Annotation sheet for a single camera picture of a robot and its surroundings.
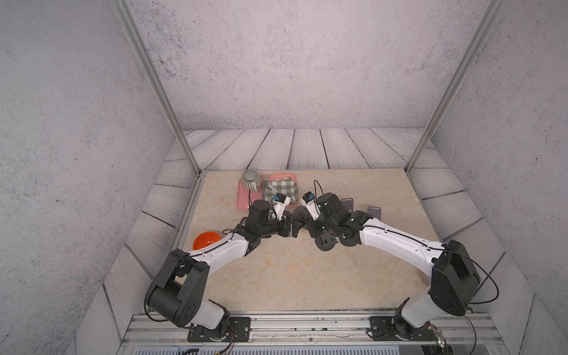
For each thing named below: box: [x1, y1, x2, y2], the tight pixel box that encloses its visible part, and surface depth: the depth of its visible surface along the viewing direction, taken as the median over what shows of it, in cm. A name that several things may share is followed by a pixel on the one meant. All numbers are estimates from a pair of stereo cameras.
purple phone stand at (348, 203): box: [340, 197, 354, 213], surface depth 98 cm
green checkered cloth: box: [264, 177, 299, 205], surface depth 114 cm
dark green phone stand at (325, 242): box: [315, 232, 337, 252], surface depth 91 cm
